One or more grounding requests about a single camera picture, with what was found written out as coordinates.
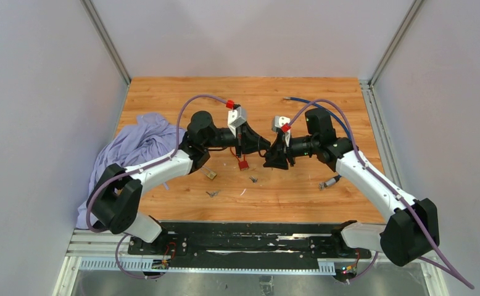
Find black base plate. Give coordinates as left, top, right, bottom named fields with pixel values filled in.
left=127, top=221, right=372, bottom=270

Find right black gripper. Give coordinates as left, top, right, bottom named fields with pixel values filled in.
left=263, top=131, right=319, bottom=170

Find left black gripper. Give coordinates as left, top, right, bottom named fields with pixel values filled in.
left=204, top=123, right=271, bottom=160

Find black cable lock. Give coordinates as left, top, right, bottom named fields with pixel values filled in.
left=257, top=136, right=267, bottom=158

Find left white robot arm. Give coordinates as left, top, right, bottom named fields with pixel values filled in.
left=87, top=107, right=271, bottom=255

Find lavender cloth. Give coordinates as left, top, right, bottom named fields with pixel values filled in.
left=75, top=113, right=186, bottom=230

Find aluminium frame rails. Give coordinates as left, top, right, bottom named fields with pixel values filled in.
left=53, top=230, right=449, bottom=295

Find red cable lock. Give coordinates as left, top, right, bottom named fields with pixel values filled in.
left=230, top=147, right=249, bottom=171

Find blue cable lock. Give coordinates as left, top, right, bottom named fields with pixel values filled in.
left=283, top=97, right=352, bottom=191

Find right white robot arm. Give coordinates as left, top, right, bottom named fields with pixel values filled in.
left=264, top=108, right=440, bottom=266

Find brass padlock keys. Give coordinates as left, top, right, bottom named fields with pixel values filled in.
left=205, top=191, right=220, bottom=198

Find brass padlock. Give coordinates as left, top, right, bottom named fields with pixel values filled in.
left=201, top=167, right=217, bottom=180

